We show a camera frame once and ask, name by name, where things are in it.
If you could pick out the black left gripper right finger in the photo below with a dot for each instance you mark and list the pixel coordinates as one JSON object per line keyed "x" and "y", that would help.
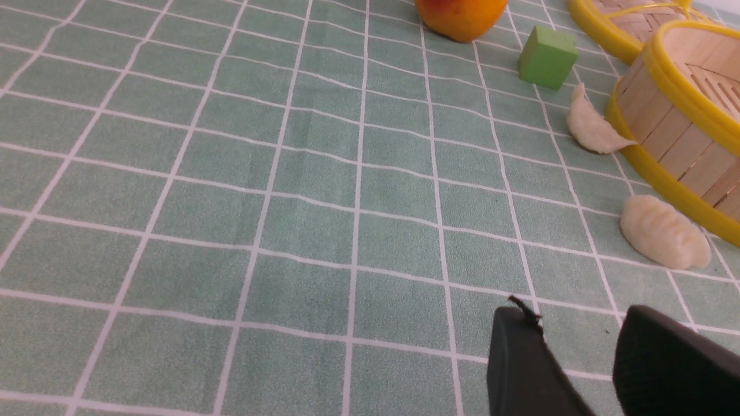
{"x": 661, "y": 367}

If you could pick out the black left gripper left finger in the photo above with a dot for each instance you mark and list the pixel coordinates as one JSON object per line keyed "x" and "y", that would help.
{"x": 523, "y": 376}

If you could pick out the white pleated dumpling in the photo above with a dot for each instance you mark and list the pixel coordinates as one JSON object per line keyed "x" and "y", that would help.
{"x": 661, "y": 233}

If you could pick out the bamboo steamer tray yellow rim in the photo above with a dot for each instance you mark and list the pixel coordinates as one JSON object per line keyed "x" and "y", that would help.
{"x": 678, "y": 103}

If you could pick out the bamboo steamer lid yellow rim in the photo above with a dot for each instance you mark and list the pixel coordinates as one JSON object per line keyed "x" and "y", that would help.
{"x": 621, "y": 28}

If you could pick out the green wooden cube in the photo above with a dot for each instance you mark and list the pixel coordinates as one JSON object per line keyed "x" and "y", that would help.
{"x": 548, "y": 57}

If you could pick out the green checkered tablecloth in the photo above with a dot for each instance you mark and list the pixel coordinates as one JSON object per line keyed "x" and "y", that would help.
{"x": 306, "y": 208}

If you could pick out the orange red toy pear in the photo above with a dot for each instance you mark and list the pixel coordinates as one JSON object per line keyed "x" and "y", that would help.
{"x": 461, "y": 21}

